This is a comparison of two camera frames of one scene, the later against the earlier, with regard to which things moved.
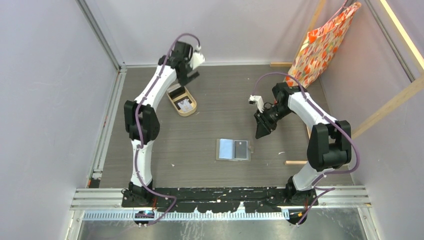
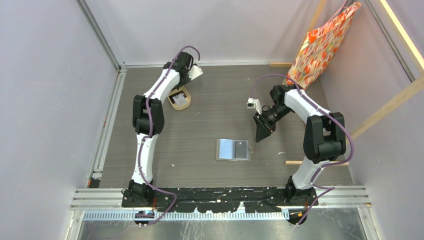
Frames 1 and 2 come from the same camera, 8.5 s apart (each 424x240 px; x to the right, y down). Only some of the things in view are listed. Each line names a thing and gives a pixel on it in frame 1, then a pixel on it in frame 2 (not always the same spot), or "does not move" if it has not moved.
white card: x=185 y=105 to x=180 y=99
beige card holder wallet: x=233 y=149 does not move
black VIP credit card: x=240 y=149 does not move
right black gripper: x=262 y=131 does not move
